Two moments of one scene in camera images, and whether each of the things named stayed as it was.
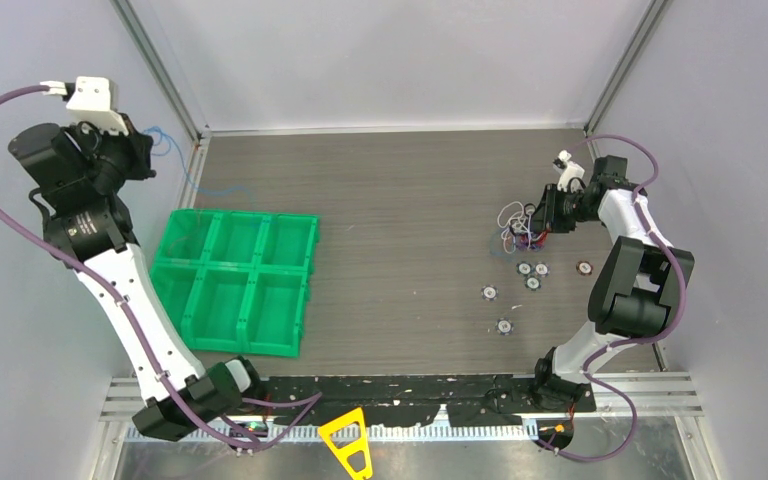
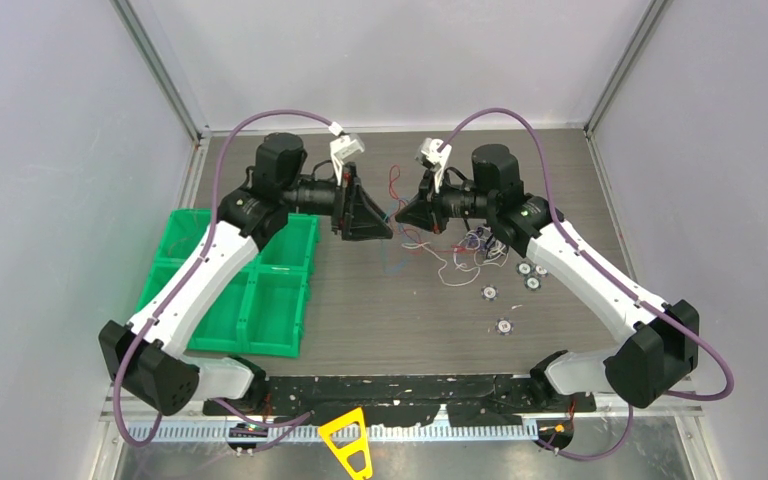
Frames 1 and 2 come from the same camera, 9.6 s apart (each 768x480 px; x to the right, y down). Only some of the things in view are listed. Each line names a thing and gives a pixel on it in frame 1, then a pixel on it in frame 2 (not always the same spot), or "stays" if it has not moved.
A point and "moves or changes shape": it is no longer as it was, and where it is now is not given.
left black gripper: (136, 144) -> (354, 214)
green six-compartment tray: (237, 282) stays
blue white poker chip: (489, 293) stays
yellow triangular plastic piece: (346, 451) stays
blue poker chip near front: (504, 326) stays
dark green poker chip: (532, 283) stays
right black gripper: (547, 213) -> (426, 213)
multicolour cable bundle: (517, 232) moves or changes shape
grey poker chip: (524, 268) stays
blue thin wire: (170, 143) -> (383, 256)
